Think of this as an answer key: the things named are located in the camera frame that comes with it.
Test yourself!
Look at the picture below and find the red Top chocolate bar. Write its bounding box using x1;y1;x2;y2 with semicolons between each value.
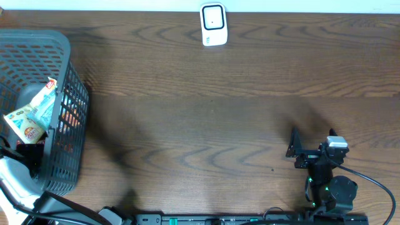
59;96;82;134

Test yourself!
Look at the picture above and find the light blue wet wipes pack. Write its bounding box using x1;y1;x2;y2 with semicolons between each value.
28;77;57;130

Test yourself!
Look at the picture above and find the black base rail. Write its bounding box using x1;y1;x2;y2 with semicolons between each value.
135;211;369;225

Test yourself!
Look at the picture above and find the grey plastic shopping basket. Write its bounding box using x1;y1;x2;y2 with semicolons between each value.
0;29;90;197

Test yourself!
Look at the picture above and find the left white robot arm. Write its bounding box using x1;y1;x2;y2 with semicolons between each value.
1;156;135;225

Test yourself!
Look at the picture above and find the yellow snack bag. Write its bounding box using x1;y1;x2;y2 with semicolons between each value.
3;104;44;144

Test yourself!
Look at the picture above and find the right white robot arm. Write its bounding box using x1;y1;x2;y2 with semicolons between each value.
286;128;358;214

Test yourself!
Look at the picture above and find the white barcode scanner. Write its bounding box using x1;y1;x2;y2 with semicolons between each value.
199;2;228;47

